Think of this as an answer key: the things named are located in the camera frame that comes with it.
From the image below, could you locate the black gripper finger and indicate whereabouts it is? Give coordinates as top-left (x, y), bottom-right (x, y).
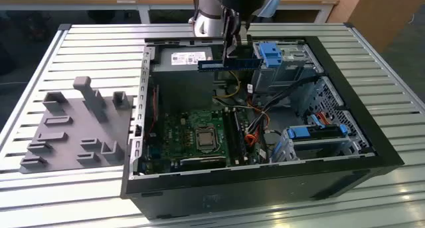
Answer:
top-left (238, 11), bottom-right (252, 57)
top-left (222, 8), bottom-right (240, 67)

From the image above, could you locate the RAM stick with blue label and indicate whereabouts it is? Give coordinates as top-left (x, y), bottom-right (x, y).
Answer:
top-left (198, 59), bottom-right (262, 72)

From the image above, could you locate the dark installed RAM stick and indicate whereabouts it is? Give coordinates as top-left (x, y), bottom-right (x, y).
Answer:
top-left (223, 108), bottom-right (239, 165)

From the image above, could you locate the blue plastic disk carrier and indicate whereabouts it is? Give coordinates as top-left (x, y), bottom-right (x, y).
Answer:
top-left (259, 42), bottom-right (284, 67)

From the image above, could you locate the grey power supply white label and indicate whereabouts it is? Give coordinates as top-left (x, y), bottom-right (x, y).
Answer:
top-left (155, 47), bottom-right (216, 75)

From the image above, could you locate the silver CPU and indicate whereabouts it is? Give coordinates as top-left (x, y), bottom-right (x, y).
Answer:
top-left (199, 132), bottom-right (214, 146)

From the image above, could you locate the wooden cabinet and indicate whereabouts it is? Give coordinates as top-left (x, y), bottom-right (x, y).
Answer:
top-left (327, 0), bottom-right (425, 54)

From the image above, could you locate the green motherboard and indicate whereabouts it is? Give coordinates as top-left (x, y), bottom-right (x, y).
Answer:
top-left (146, 108), bottom-right (263, 174)

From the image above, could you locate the blue carrier with black disk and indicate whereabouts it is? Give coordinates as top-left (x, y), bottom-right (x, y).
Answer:
top-left (287, 124), bottom-right (348, 140)

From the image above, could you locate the CPU socket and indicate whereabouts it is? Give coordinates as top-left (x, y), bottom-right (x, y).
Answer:
top-left (194, 125), bottom-right (219, 154)

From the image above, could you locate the black graphics card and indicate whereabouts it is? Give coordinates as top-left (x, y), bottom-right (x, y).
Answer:
top-left (179, 155), bottom-right (227, 169)

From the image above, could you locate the metal disk bay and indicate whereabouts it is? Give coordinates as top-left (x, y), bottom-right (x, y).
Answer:
top-left (272, 124), bottom-right (367, 162)

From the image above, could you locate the grey plastic parts rack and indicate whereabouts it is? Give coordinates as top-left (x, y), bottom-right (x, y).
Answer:
top-left (19, 76), bottom-right (139, 174)

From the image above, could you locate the black open PC case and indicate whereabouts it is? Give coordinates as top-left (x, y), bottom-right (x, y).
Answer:
top-left (120, 35), bottom-right (405, 220)

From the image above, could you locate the yellow wire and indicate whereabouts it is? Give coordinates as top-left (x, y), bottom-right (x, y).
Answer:
top-left (212, 70), bottom-right (242, 99)

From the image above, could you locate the thick black cable bundle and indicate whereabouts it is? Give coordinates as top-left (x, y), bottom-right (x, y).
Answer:
top-left (252, 76), bottom-right (320, 114)

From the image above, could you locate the thin red wire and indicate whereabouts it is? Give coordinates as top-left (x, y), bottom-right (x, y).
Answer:
top-left (148, 84), bottom-right (162, 137)

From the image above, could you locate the blue flat data cable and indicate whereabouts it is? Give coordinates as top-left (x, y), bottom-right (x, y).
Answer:
top-left (311, 114), bottom-right (326, 129)

